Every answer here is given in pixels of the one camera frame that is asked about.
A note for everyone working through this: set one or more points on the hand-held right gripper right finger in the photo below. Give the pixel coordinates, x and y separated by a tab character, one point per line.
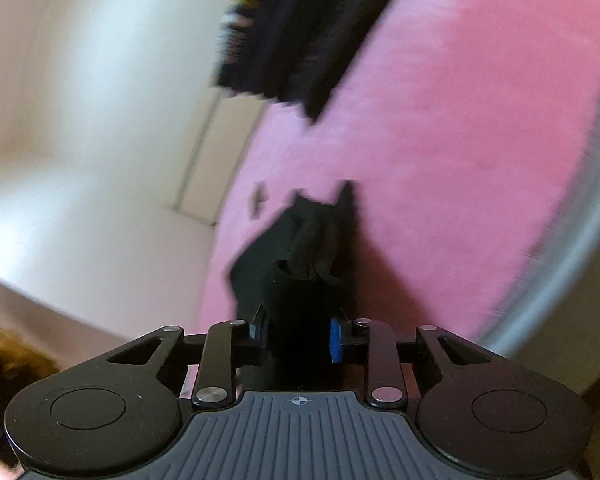
337	340

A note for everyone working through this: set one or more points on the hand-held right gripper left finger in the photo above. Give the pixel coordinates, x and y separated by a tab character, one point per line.
259	330

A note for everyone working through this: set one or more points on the black zip jacket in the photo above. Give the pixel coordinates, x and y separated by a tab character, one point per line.
290	260

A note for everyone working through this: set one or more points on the stack of folded clothes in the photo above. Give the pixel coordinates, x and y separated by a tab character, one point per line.
300	35

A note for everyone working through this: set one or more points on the pink blanket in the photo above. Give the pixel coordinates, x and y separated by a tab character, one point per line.
455	135

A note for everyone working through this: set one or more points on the grey bed frame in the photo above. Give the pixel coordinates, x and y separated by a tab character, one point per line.
570	285

